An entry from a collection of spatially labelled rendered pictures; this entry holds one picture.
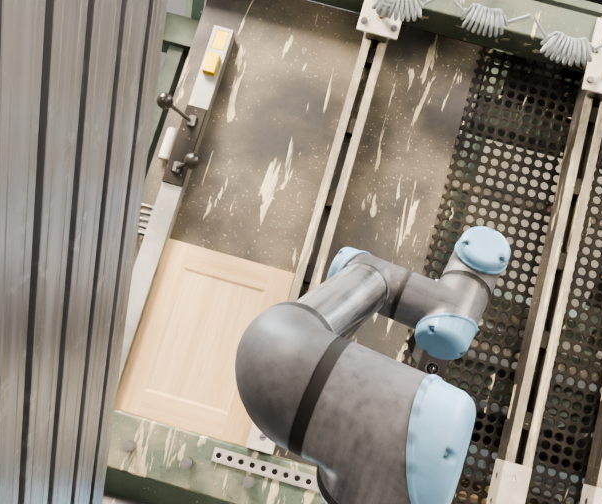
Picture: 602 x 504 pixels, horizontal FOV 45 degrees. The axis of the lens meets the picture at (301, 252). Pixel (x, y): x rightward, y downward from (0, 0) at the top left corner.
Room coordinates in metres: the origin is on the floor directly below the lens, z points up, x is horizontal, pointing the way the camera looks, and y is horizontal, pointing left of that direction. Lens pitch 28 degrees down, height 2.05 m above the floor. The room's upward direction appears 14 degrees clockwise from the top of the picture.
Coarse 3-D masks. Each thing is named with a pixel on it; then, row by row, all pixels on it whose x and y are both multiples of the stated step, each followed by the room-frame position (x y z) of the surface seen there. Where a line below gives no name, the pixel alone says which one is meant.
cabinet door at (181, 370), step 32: (192, 256) 1.49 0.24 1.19; (224, 256) 1.50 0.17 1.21; (160, 288) 1.44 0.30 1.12; (192, 288) 1.45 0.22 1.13; (224, 288) 1.46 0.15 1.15; (256, 288) 1.47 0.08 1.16; (288, 288) 1.47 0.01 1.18; (160, 320) 1.39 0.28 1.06; (192, 320) 1.40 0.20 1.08; (224, 320) 1.41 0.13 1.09; (160, 352) 1.35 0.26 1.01; (192, 352) 1.36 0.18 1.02; (224, 352) 1.37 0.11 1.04; (128, 384) 1.30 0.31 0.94; (160, 384) 1.31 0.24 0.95; (192, 384) 1.32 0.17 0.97; (224, 384) 1.32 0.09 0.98; (160, 416) 1.26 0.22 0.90; (192, 416) 1.27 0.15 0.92; (224, 416) 1.28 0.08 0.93
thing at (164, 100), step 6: (162, 96) 1.59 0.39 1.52; (168, 96) 1.59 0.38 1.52; (162, 102) 1.58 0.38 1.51; (168, 102) 1.58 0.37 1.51; (162, 108) 1.59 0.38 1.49; (168, 108) 1.59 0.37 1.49; (174, 108) 1.62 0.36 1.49; (180, 114) 1.63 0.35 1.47; (192, 120) 1.66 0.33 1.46; (192, 126) 1.65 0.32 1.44
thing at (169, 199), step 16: (208, 48) 1.80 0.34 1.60; (224, 48) 1.80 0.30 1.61; (224, 64) 1.80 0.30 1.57; (208, 80) 1.75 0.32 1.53; (192, 96) 1.72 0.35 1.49; (208, 96) 1.72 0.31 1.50; (208, 112) 1.71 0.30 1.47; (160, 192) 1.56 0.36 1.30; (176, 192) 1.56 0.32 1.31; (160, 208) 1.54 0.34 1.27; (176, 208) 1.55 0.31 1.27; (160, 224) 1.51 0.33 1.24; (144, 240) 1.48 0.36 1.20; (160, 240) 1.49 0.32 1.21; (144, 256) 1.46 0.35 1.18; (160, 256) 1.47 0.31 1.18; (144, 272) 1.44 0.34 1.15; (144, 288) 1.42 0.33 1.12; (128, 304) 1.39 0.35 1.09; (144, 304) 1.40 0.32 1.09; (128, 320) 1.37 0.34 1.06; (128, 336) 1.34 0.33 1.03; (128, 352) 1.32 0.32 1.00
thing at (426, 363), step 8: (424, 352) 0.99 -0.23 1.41; (424, 360) 0.98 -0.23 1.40; (432, 360) 0.98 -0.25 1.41; (440, 360) 0.98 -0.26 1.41; (448, 360) 0.98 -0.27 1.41; (416, 368) 0.98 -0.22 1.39; (424, 368) 0.97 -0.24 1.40; (432, 368) 0.97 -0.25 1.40; (440, 368) 0.98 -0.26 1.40; (440, 376) 0.97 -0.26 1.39
